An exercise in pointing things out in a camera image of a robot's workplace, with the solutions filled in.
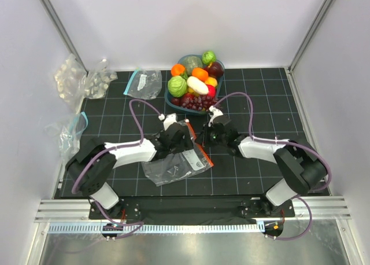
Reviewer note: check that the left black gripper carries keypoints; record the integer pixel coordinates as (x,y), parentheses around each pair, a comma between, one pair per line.
(185,143)

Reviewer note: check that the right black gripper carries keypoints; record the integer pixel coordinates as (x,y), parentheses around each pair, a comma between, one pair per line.
(203,138)

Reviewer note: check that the clear bag with orange zipper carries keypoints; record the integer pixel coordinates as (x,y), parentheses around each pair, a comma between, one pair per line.
(179,166)

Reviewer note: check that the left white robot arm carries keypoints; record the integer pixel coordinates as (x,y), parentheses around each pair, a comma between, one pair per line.
(93,162)

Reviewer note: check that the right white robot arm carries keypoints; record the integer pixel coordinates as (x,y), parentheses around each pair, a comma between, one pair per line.
(301,167)

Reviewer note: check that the clear bag with blue zipper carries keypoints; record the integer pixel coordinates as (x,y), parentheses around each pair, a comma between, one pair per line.
(144,84)

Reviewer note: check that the bag of white pieces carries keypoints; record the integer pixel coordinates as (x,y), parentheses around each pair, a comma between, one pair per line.
(98,80)
(70,78)

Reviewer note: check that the crumpled clear bag blue zipper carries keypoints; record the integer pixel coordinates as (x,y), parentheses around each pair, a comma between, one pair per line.
(66,133)

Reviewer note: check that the teal fruit bowl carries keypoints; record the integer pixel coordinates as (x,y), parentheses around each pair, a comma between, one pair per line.
(174,102)

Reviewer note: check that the red apple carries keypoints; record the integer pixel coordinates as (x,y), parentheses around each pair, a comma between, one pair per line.
(211,91)

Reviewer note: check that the yellow fruit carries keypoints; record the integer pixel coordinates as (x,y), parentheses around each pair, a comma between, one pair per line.
(210,81)

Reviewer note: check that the large green cabbage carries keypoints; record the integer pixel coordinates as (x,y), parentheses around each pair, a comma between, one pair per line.
(177,86)

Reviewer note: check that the orange fruit centre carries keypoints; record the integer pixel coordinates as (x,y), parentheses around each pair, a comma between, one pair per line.
(200,73)

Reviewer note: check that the orange fruit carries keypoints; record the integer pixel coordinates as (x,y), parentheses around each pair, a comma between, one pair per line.
(200,73)
(178,70)

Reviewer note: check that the dark red plum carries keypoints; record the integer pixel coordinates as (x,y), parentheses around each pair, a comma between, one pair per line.
(215,70)

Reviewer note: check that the orange fruit left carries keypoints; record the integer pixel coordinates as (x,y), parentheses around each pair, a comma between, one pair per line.
(178,70)

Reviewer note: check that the small green cabbage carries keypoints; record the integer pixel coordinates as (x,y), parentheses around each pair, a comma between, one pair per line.
(208,57)

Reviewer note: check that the grey green melon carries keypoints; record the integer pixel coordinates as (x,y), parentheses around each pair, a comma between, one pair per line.
(190,62)

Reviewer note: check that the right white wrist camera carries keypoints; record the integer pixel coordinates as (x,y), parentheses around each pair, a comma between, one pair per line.
(214,112)

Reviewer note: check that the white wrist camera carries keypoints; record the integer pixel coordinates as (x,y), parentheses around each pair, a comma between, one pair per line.
(169,120)
(214,112)

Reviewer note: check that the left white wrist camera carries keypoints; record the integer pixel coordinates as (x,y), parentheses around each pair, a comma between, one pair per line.
(169,120)

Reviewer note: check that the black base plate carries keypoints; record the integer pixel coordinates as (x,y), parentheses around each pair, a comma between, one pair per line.
(199,210)

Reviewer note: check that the aluminium cable rail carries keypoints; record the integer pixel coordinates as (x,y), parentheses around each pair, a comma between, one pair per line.
(108,228)

